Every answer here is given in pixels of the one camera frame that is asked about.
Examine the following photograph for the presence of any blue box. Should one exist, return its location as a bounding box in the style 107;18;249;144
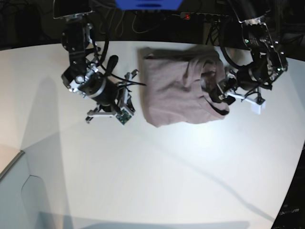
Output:
115;0;183;10

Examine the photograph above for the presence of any grey looped cable on floor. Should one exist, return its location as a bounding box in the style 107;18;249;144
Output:
97;7;165;36

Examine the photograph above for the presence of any power strip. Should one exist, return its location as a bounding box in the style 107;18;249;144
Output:
178;12;228;23

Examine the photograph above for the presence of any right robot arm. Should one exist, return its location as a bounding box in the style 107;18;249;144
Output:
53;0;138;125

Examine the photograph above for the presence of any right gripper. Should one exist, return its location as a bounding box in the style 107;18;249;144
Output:
85;80;135;125

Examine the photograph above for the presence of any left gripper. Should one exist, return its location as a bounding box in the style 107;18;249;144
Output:
209;69;263;105

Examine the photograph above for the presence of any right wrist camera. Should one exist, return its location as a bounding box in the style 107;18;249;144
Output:
115;108;133;125

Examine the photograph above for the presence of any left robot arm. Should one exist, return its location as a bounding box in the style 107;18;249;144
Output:
210;0;288;114

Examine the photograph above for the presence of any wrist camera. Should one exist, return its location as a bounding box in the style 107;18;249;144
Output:
115;108;133;125
251;98;266;115

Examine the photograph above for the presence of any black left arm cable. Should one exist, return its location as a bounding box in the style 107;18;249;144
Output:
219;21;254;70

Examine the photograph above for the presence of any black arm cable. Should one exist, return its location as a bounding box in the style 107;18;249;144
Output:
90;35;147;86
219;21;254;70

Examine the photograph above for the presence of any mauve t-shirt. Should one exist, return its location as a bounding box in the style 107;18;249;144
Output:
139;46;229;127

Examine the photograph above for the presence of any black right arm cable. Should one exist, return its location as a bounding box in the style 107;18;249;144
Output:
90;35;147;86

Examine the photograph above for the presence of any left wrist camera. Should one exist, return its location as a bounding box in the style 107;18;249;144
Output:
251;98;266;115

